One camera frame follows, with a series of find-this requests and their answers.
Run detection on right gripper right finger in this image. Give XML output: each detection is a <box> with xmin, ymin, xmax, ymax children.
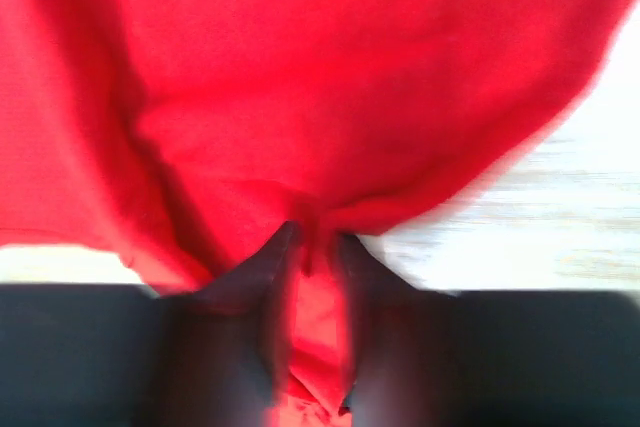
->
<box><xmin>337</xmin><ymin>235</ymin><xmax>639</xmax><ymax>426</ymax></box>

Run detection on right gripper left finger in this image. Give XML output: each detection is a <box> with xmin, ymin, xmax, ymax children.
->
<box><xmin>1</xmin><ymin>222</ymin><xmax>299</xmax><ymax>426</ymax></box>

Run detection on red t shirt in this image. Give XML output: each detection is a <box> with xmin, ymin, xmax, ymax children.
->
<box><xmin>1</xmin><ymin>0</ymin><xmax>634</xmax><ymax>426</ymax></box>

